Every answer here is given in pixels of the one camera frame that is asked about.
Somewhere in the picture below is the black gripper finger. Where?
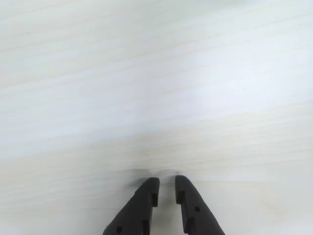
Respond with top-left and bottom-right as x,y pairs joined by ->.
102,177 -> 160,235
175,175 -> 226,235

